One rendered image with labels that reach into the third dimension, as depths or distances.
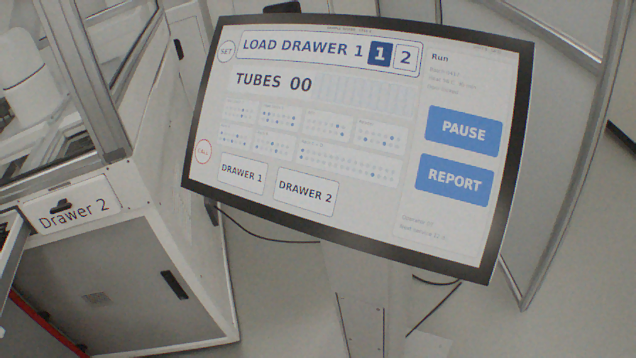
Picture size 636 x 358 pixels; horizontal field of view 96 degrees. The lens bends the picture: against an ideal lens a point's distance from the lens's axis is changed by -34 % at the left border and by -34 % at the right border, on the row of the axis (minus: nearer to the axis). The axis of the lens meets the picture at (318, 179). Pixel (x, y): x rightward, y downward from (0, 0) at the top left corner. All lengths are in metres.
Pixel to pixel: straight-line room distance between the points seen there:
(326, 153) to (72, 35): 0.56
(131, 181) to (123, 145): 0.10
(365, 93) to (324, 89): 0.06
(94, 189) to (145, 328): 0.68
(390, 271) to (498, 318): 0.92
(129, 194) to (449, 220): 0.73
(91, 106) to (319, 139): 0.52
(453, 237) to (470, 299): 1.14
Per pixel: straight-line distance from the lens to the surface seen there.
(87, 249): 1.18
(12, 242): 1.10
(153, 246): 1.11
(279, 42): 0.61
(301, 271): 1.73
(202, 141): 0.67
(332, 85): 0.55
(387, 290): 0.80
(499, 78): 0.49
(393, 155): 0.50
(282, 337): 1.57
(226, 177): 0.63
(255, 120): 0.60
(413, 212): 0.50
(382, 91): 0.52
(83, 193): 0.98
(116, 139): 0.90
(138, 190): 0.96
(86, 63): 0.83
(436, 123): 0.49
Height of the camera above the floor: 1.37
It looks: 40 degrees down
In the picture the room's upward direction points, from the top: 11 degrees counter-clockwise
